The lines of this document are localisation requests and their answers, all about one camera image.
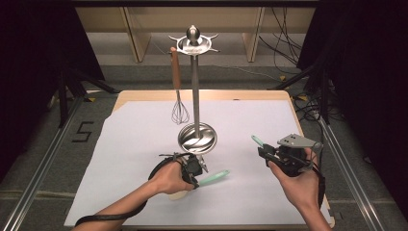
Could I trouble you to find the mint and cream spatula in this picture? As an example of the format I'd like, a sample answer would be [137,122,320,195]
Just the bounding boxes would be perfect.
[166,168,231,201]

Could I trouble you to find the black metal stand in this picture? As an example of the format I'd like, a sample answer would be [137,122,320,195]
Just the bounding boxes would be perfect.
[268,62,333,124]
[57,68,119,129]

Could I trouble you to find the black floor cables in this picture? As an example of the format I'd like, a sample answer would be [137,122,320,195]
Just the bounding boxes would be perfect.
[293,90,323,122]

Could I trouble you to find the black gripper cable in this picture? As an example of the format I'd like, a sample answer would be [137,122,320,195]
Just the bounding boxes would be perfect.
[74,152,193,227]
[312,160,326,210]

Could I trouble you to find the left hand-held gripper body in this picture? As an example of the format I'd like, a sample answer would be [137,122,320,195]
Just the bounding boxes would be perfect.
[180,152,210,191]

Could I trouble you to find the person's left hand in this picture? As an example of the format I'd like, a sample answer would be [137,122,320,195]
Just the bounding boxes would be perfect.
[148,159,195,195]

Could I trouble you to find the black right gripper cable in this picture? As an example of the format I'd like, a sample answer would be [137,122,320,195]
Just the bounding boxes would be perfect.
[312,160,326,210]

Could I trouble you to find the wire whisk with wooden handle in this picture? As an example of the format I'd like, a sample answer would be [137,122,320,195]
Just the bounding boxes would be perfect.
[169,46,191,126]

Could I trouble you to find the stainless steel utensil stand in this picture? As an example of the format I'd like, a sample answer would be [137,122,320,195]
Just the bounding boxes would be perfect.
[168,24,220,156]

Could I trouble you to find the aluminium floor rail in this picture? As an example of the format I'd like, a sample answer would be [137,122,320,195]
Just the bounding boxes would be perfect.
[317,115,386,231]
[0,95,85,231]

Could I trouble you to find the white floor cable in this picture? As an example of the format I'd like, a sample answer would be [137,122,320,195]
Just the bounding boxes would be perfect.
[205,64,280,83]

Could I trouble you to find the hanging black cables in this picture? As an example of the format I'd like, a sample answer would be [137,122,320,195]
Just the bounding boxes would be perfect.
[258,7,309,66]

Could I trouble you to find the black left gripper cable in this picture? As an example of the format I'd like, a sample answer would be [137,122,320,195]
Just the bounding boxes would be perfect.
[74,152,193,227]

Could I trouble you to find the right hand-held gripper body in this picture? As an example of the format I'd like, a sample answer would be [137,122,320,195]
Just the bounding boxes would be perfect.
[268,133,322,177]

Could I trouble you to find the person's right hand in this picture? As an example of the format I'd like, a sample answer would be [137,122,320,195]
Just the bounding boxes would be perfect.
[267,148,322,212]

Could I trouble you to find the wooden furniture frame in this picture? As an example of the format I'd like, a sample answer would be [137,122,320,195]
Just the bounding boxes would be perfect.
[75,6,317,64]

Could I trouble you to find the white paper sheet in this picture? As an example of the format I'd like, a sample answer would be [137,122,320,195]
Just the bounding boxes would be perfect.
[64,99,331,226]

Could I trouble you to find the black curtain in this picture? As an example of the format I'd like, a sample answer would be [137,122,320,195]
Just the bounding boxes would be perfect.
[0,0,105,181]
[296,0,408,219]

